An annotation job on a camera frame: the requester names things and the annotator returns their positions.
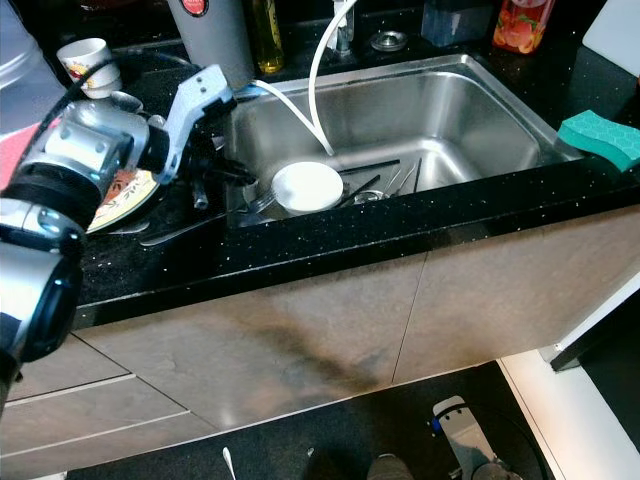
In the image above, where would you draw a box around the pink plate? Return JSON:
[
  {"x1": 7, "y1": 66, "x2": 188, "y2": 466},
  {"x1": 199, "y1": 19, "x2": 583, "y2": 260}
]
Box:
[{"x1": 0, "y1": 120, "x2": 53, "y2": 189}]

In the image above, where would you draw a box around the white bowl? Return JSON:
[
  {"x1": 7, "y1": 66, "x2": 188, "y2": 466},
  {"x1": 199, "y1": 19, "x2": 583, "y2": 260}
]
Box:
[{"x1": 270, "y1": 160, "x2": 345, "y2": 216}]

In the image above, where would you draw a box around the thin translucent tube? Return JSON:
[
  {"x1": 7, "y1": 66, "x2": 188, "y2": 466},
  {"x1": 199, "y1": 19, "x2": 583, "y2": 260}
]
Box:
[{"x1": 250, "y1": 78, "x2": 332, "y2": 157}]

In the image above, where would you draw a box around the grey tumbler with red logo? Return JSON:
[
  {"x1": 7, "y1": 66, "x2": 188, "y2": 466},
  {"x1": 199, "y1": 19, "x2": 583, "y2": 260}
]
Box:
[{"x1": 166, "y1": 0, "x2": 254, "y2": 91}]

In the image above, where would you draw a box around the yellow oil bottle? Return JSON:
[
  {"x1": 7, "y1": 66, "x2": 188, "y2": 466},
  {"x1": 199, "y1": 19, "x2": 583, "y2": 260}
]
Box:
[{"x1": 253, "y1": 0, "x2": 285, "y2": 76}]

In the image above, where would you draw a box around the beige cabinet door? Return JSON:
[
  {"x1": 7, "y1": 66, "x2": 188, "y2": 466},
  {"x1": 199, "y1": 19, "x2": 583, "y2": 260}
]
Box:
[
  {"x1": 75, "y1": 250, "x2": 431, "y2": 431},
  {"x1": 390, "y1": 205, "x2": 640, "y2": 386}
]

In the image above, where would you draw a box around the white printed cup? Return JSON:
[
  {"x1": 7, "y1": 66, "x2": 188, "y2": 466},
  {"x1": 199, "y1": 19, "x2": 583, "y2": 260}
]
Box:
[{"x1": 57, "y1": 38, "x2": 111, "y2": 101}]

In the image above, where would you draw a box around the metal sink faucet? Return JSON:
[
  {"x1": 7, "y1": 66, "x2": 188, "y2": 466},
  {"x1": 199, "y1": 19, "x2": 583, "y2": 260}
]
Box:
[{"x1": 330, "y1": 0, "x2": 359, "y2": 56}]

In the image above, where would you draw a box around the round metal sink cap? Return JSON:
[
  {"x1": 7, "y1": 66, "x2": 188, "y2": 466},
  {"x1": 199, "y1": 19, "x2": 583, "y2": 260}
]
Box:
[{"x1": 369, "y1": 30, "x2": 409, "y2": 53}]

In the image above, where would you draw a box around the stainless steel sink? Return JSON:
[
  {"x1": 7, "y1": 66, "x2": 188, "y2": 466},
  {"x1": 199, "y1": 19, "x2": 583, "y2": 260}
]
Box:
[{"x1": 222, "y1": 53, "x2": 586, "y2": 226}]

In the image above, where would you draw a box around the translucent water container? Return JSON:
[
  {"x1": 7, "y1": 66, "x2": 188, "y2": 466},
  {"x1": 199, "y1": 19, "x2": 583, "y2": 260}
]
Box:
[{"x1": 0, "y1": 0, "x2": 51, "y2": 131}]

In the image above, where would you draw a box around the beige cabinet drawer front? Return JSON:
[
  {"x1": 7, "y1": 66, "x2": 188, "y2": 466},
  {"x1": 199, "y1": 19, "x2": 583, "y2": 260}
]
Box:
[{"x1": 0, "y1": 372, "x2": 136, "y2": 479}]

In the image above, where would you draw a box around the dark blue container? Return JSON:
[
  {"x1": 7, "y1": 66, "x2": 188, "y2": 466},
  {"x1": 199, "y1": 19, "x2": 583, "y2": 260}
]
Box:
[{"x1": 420, "y1": 0, "x2": 496, "y2": 48}]

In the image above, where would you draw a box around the orange juice bottle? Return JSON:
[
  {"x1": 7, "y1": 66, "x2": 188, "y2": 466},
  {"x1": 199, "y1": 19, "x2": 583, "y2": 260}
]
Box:
[{"x1": 492, "y1": 0, "x2": 557, "y2": 56}]

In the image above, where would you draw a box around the dark robot foot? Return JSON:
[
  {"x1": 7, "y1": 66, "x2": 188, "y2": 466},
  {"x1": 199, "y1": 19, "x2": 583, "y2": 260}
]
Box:
[{"x1": 363, "y1": 454, "x2": 409, "y2": 480}]

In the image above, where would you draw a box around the green sponge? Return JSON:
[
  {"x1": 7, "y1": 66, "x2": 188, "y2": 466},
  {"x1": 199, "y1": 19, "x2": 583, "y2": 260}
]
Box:
[{"x1": 556, "y1": 109, "x2": 640, "y2": 173}]

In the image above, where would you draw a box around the dark door with white trim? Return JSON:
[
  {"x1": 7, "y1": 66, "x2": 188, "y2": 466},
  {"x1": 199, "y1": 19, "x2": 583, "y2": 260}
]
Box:
[{"x1": 545, "y1": 295, "x2": 640, "y2": 421}]

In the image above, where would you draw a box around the white appliance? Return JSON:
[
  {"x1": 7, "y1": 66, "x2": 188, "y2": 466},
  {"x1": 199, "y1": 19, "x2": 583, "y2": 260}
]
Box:
[{"x1": 582, "y1": 0, "x2": 640, "y2": 79}]

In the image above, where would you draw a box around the thick white hose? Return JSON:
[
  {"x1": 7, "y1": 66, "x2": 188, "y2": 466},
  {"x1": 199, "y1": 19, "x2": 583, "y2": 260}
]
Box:
[{"x1": 306, "y1": 0, "x2": 366, "y2": 157}]

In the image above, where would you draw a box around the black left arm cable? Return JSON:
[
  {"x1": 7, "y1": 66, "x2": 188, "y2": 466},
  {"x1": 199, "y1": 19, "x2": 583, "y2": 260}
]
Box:
[{"x1": 50, "y1": 55, "x2": 211, "y2": 151}]

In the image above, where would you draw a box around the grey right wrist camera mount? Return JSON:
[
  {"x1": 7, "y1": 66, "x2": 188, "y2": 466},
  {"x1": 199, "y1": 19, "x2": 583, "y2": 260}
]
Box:
[{"x1": 430, "y1": 396, "x2": 501, "y2": 480}]

